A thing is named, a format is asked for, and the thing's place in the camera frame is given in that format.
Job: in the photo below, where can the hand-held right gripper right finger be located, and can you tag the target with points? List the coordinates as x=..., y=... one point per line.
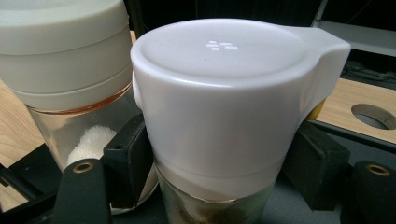
x=317, y=165

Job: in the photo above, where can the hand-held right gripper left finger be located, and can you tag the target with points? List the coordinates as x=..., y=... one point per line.
x=124, y=161

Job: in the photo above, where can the black metal shelf rack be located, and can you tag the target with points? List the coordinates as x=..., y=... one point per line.
x=342, y=134

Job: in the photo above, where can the white-lidded jar with brown powder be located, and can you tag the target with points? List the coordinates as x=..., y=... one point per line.
x=218, y=109

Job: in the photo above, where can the glass jar with grey lid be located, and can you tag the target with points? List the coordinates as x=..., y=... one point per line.
x=62, y=46

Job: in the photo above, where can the grey metal stand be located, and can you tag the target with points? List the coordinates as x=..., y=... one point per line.
x=361, y=37

